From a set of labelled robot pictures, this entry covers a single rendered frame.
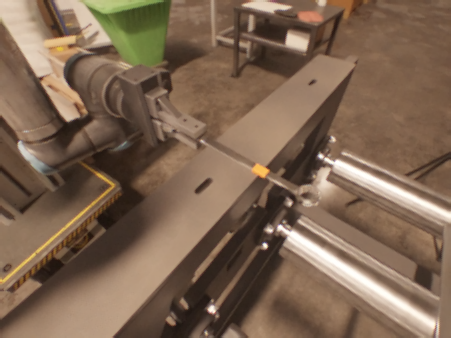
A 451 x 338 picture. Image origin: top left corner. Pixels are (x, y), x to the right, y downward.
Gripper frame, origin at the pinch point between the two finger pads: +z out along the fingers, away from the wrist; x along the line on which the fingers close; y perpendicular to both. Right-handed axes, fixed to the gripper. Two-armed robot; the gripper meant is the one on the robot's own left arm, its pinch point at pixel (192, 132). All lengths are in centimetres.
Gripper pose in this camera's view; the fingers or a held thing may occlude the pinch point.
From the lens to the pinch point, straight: 36.4
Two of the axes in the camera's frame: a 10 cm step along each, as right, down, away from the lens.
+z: 7.8, 4.6, -4.3
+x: -0.1, -6.7, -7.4
